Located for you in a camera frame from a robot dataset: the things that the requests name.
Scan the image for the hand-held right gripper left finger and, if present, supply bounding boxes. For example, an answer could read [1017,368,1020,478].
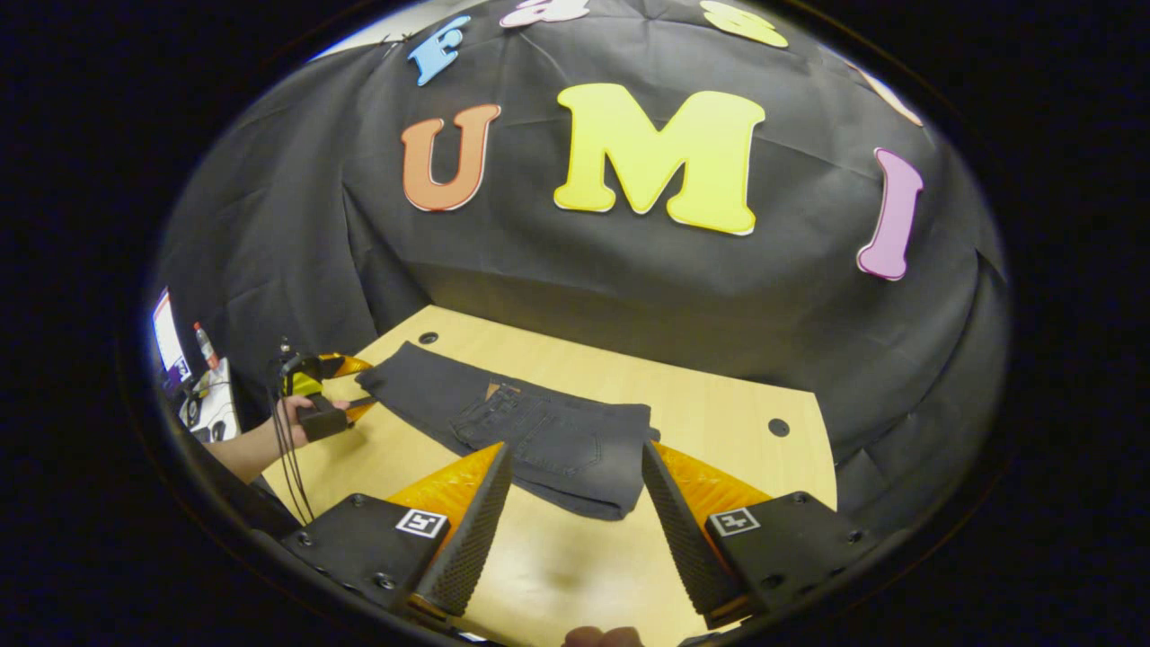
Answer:
[279,441,516,623]

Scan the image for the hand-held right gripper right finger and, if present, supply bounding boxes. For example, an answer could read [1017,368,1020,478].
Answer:
[641,439,880,630]

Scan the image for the dark blue jeans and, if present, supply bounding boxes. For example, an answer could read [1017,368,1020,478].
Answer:
[356,341,662,522]

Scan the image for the white side desk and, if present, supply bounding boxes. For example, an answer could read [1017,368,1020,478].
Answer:
[178,358,242,443]

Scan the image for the computer monitor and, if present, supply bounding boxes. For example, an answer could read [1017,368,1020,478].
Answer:
[151,288,192,392]

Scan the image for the black backdrop cloth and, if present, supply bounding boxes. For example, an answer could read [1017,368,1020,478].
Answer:
[153,0,1012,531]

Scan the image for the black cable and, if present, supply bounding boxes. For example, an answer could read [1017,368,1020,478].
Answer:
[268,359,317,524]

